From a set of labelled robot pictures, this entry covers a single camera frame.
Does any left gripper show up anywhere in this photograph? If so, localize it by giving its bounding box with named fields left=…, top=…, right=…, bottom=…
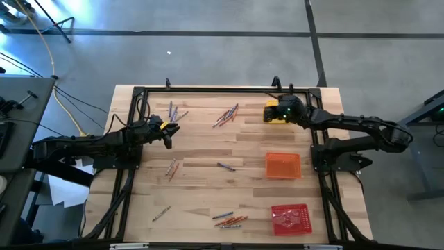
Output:
left=138, top=115, right=181, bottom=150

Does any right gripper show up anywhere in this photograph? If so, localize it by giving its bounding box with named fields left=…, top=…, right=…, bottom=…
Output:
left=263, top=94, right=309, bottom=125

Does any yellow plastic basket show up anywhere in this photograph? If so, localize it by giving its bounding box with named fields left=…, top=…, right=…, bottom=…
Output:
left=264, top=99, right=291, bottom=125

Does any orange plastic basket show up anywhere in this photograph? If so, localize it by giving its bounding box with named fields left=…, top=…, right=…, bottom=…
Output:
left=265, top=151, right=302, bottom=180

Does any red plastic basket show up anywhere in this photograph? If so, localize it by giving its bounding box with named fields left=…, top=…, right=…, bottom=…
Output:
left=270, top=203, right=313, bottom=237

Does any black support beam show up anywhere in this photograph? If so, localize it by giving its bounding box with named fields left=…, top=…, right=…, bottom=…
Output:
left=24, top=148, right=95, bottom=188

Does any white paper sheet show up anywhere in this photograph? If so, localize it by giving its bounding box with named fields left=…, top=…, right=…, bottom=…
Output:
left=46, top=158, right=95, bottom=209

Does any black clamp tool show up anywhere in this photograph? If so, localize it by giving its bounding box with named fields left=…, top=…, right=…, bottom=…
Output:
left=0, top=90, right=39, bottom=114

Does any grey side table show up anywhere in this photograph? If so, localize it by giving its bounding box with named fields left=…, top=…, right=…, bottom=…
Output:
left=0, top=76, right=56, bottom=174

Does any black tripod stand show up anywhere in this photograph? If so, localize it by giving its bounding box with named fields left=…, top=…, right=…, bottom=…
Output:
left=33, top=0, right=76, bottom=44

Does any black device green light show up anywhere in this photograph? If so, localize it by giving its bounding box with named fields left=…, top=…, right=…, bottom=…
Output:
left=423, top=89, right=444, bottom=122

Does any person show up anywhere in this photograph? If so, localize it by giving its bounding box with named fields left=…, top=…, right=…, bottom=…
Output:
left=12, top=217, right=44, bottom=246

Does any black right camera cable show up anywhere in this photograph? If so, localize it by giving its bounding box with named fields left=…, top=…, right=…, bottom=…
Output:
left=263, top=83, right=296, bottom=101

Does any black camera cable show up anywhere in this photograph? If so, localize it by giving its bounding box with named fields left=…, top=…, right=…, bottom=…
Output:
left=263, top=83, right=296, bottom=101
left=135, top=97, right=152, bottom=123

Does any black left camera cable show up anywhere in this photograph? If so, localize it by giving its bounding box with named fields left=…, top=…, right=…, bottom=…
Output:
left=135, top=97, right=152, bottom=123

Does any yellow floor cable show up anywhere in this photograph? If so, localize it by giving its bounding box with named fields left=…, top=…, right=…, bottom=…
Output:
left=13, top=0, right=92, bottom=138

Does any white edge bracket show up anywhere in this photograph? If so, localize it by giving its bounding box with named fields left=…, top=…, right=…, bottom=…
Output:
left=109, top=242, right=150, bottom=250
left=303, top=244, right=343, bottom=250

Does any grey desk frame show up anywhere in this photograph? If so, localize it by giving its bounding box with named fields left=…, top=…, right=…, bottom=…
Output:
left=384, top=89, right=444, bottom=202

